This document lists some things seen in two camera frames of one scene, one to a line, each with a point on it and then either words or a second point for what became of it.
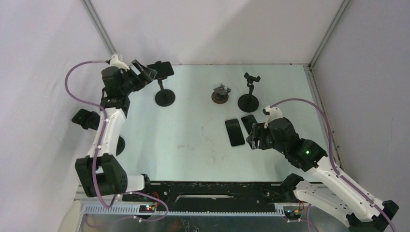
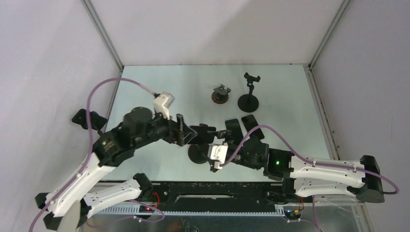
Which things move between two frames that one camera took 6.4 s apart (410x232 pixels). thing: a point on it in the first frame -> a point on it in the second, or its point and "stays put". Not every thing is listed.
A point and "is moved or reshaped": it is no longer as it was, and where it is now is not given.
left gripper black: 140,79 -> 178,132
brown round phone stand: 219,95 stays put
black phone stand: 164,97 is moved or reshaped
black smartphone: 235,132 stays put
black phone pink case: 164,69 -> 203,136
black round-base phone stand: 249,103 stays put
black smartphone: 248,122 stays put
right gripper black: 258,130 -> 228,139
